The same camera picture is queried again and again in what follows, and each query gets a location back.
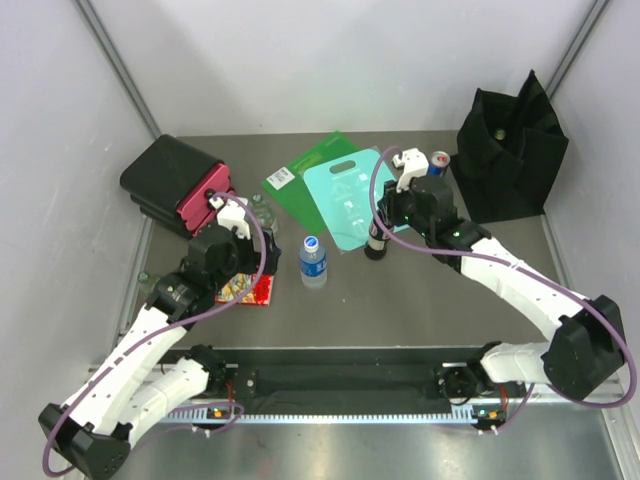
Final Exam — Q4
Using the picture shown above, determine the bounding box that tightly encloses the dark cola glass bottle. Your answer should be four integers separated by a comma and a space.
364, 220, 389, 261

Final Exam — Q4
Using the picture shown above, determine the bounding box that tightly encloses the clear water bottle blue cap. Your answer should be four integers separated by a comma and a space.
299, 236, 328, 289

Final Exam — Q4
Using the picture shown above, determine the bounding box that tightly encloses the red bull can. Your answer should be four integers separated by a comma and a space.
427, 151, 451, 177

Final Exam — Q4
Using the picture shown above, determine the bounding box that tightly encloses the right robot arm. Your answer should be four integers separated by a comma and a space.
365, 175, 637, 405

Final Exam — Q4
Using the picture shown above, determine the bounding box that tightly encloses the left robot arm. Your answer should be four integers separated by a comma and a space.
38, 223, 281, 479

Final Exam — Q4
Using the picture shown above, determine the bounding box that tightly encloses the black canvas bag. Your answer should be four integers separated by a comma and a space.
451, 71, 569, 224

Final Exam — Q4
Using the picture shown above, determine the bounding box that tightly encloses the clear empty plastic bottle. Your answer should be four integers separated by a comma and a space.
249, 194, 278, 236

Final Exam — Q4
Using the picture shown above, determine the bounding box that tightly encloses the red illustrated book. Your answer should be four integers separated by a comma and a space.
216, 273, 274, 306

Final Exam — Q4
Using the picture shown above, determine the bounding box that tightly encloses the teal folding board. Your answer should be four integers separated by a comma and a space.
303, 148, 379, 252

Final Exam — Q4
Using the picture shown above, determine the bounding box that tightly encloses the green plastic board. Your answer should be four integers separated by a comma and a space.
261, 131, 360, 236

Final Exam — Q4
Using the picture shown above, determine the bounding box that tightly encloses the small green glass bottle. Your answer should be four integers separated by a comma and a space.
137, 271, 160, 298

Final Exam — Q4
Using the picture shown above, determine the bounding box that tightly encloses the black and pink case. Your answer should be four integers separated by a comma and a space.
119, 134, 234, 239

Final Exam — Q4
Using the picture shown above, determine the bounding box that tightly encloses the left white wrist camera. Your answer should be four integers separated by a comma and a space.
208, 196, 251, 240

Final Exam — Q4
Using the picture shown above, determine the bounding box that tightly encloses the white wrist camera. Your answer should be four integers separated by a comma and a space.
208, 196, 251, 240
392, 148, 429, 193

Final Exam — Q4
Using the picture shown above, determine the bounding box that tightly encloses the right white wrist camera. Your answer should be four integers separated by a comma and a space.
392, 148, 429, 193

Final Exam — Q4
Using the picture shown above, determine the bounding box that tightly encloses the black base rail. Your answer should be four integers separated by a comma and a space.
139, 347, 526, 416

